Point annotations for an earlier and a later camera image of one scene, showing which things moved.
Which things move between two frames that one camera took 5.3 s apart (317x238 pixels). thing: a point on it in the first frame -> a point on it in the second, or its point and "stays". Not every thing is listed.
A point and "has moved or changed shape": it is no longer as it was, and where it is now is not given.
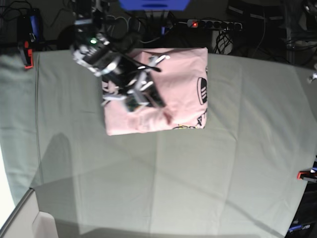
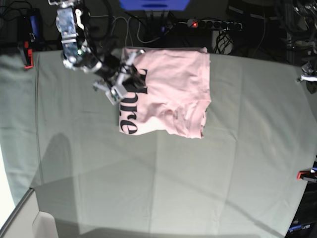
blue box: x=154 y=5 stays
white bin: x=26 y=221 stays
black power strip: x=194 y=23 stays
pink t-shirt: x=183 y=81 has moved or changed shape
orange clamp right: x=311 y=175 stays
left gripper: x=136 y=91 -> x=115 y=87
